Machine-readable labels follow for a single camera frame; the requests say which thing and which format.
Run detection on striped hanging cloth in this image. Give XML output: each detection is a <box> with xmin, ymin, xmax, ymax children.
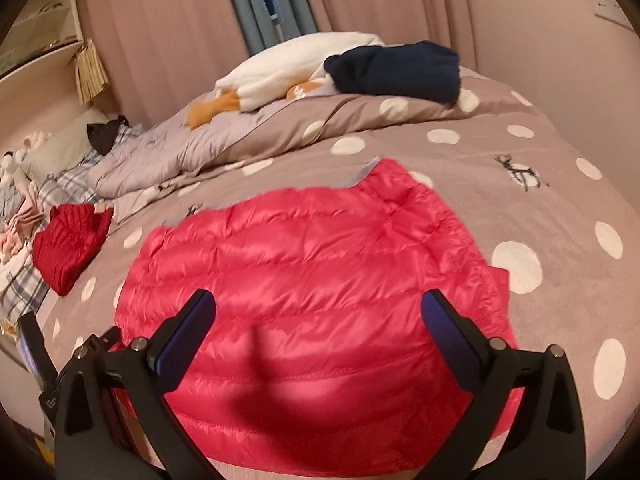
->
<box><xmin>74</xmin><ymin>39</ymin><xmax>111</xmax><ymax>105</ymax></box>

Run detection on plaid bed sheet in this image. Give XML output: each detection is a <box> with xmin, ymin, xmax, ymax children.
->
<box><xmin>0</xmin><ymin>125</ymin><xmax>146</xmax><ymax>326</ymax></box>

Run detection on red puffer jacket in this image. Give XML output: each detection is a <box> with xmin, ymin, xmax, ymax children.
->
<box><xmin>114</xmin><ymin>158</ymin><xmax>526</xmax><ymax>463</ymax></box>

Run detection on white pillow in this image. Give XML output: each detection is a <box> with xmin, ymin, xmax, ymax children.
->
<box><xmin>20</xmin><ymin>107</ymin><xmax>108</xmax><ymax>181</ymax></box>

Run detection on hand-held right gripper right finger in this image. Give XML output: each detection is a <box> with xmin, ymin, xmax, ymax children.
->
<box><xmin>421</xmin><ymin>288</ymin><xmax>586</xmax><ymax>480</ymax></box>

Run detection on pink curtain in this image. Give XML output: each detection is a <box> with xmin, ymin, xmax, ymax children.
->
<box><xmin>82</xmin><ymin>0</ymin><xmax>481</xmax><ymax>126</ymax></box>

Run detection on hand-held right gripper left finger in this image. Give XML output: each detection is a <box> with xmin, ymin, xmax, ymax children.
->
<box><xmin>52</xmin><ymin>288</ymin><xmax>217</xmax><ymax>480</ymax></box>

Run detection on dark red knit garment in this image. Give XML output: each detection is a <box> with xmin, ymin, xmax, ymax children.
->
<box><xmin>32</xmin><ymin>203</ymin><xmax>114</xmax><ymax>297</ymax></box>

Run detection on folded navy garment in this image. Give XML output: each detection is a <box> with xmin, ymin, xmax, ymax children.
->
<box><xmin>323</xmin><ymin>41</ymin><xmax>461</xmax><ymax>107</ymax></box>

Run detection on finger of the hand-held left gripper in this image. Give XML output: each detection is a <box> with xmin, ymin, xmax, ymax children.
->
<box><xmin>72</xmin><ymin>326</ymin><xmax>123</xmax><ymax>361</ymax></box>

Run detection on pink clothes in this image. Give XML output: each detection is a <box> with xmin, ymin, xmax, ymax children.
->
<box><xmin>0</xmin><ymin>195</ymin><xmax>51</xmax><ymax>266</ymax></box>

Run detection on black cloth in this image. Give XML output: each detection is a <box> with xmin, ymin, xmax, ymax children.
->
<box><xmin>86</xmin><ymin>115</ymin><xmax>130</xmax><ymax>157</ymax></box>

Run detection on grey quilt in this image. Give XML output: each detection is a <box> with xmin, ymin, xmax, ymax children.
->
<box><xmin>89</xmin><ymin>95</ymin><xmax>351</xmax><ymax>198</ymax></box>

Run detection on white wall power strip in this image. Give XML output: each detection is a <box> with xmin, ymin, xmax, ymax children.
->
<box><xmin>592</xmin><ymin>0</ymin><xmax>638</xmax><ymax>28</ymax></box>

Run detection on blue curtain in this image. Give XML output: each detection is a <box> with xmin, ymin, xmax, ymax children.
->
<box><xmin>220</xmin><ymin>0</ymin><xmax>318</xmax><ymax>51</ymax></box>

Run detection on white and orange plush toy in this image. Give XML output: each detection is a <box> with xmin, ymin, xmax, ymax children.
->
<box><xmin>186</xmin><ymin>32</ymin><xmax>387</xmax><ymax>129</ymax></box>

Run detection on white wooden shelf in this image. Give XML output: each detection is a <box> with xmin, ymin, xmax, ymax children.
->
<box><xmin>0</xmin><ymin>0</ymin><xmax>86</xmax><ymax>81</ymax></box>

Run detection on taupe polka-dot blanket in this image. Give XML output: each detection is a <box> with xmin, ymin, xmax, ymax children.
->
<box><xmin>40</xmin><ymin>67</ymin><xmax>640</xmax><ymax>480</ymax></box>

